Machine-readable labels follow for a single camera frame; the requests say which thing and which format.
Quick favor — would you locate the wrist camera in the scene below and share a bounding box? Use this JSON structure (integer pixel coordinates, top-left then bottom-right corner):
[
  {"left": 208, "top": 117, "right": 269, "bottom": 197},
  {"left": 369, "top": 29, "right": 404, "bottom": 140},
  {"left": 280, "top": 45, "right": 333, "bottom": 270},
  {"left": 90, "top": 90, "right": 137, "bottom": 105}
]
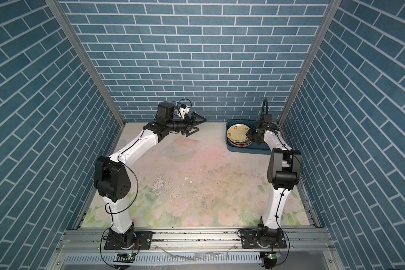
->
[
  {"left": 155, "top": 99, "right": 192, "bottom": 120},
  {"left": 258, "top": 99, "right": 272, "bottom": 127}
]

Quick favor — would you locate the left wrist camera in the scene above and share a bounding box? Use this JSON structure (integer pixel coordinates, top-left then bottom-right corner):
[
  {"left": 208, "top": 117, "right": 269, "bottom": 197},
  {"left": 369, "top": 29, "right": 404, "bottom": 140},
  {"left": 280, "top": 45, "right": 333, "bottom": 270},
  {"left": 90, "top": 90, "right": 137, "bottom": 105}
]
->
[{"left": 155, "top": 99, "right": 192, "bottom": 120}]

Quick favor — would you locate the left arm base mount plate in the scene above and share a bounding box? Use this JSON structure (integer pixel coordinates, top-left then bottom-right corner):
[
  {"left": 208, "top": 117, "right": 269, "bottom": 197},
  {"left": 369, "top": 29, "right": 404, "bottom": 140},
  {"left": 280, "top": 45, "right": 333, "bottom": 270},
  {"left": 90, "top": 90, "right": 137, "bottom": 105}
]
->
[{"left": 102, "top": 231, "right": 154, "bottom": 250}]

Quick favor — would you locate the right aluminium corner post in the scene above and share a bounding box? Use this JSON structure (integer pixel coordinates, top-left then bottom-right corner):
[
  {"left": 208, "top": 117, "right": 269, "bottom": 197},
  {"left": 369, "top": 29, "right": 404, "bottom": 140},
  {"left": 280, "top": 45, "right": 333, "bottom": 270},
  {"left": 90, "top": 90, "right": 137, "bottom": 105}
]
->
[{"left": 278, "top": 0, "right": 342, "bottom": 127}]

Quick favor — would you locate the teal plastic bin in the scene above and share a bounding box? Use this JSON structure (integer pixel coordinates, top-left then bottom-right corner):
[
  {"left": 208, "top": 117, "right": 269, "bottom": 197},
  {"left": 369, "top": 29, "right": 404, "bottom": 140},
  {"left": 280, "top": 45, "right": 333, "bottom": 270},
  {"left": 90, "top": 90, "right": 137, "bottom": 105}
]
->
[{"left": 225, "top": 119, "right": 271, "bottom": 155}]

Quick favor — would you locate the aluminium corner post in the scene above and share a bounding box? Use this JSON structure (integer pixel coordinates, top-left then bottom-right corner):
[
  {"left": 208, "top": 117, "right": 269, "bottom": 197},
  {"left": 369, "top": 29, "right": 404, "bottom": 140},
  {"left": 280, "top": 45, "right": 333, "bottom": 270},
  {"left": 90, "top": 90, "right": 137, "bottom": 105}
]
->
[
  {"left": 278, "top": 0, "right": 342, "bottom": 127},
  {"left": 45, "top": 0, "right": 126, "bottom": 128}
]

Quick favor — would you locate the left aluminium corner post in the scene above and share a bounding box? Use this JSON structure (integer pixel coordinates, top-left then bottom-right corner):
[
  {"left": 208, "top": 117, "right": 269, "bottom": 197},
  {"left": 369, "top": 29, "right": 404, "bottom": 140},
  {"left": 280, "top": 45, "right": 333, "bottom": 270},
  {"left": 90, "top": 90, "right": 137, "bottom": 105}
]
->
[{"left": 45, "top": 0, "right": 126, "bottom": 128}]

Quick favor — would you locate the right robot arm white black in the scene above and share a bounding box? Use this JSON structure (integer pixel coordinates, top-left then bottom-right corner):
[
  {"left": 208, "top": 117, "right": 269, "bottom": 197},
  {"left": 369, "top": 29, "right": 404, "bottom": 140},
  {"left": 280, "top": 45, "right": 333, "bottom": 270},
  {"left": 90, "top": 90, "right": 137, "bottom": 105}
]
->
[{"left": 246, "top": 120, "right": 302, "bottom": 247}]

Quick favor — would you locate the aluminium front rail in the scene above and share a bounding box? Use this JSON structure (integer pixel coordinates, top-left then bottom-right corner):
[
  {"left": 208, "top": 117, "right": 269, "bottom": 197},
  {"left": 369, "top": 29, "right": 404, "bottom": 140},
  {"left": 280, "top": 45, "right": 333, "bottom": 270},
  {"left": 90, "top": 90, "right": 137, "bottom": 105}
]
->
[{"left": 47, "top": 226, "right": 343, "bottom": 270}]

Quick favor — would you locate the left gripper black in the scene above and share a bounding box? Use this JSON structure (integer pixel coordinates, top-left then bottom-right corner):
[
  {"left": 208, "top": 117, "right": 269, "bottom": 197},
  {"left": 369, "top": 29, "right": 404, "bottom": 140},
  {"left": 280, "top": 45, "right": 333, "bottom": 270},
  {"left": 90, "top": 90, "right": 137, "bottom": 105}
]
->
[{"left": 165, "top": 112, "right": 205, "bottom": 137}]

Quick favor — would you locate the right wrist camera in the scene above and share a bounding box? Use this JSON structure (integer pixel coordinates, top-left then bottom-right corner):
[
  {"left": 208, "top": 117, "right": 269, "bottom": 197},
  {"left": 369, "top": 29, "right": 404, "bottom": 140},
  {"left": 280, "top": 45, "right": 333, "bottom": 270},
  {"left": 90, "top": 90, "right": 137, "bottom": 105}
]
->
[{"left": 258, "top": 99, "right": 272, "bottom": 127}]

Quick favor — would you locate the cream yellow plate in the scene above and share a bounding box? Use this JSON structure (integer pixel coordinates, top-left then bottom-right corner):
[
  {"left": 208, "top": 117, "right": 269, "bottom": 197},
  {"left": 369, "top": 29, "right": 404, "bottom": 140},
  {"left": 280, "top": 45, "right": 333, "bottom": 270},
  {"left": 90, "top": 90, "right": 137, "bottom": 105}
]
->
[{"left": 226, "top": 124, "right": 249, "bottom": 143}]

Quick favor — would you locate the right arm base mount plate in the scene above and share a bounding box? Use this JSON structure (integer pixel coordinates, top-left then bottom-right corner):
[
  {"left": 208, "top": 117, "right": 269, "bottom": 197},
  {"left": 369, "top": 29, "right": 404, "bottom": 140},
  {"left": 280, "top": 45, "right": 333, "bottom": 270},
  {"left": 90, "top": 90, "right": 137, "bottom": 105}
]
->
[{"left": 237, "top": 229, "right": 287, "bottom": 249}]

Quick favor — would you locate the teal patterned plate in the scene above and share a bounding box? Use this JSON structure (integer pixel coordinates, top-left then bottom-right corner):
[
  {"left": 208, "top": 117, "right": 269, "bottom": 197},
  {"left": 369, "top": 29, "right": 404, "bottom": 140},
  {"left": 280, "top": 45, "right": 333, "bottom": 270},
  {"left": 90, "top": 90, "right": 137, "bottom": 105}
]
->
[{"left": 228, "top": 139, "right": 253, "bottom": 147}]

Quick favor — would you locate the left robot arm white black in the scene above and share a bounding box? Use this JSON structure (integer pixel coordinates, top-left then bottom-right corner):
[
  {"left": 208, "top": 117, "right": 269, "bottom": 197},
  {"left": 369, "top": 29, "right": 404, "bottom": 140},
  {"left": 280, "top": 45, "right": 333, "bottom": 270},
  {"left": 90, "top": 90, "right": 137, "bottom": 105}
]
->
[{"left": 94, "top": 112, "right": 207, "bottom": 249}]

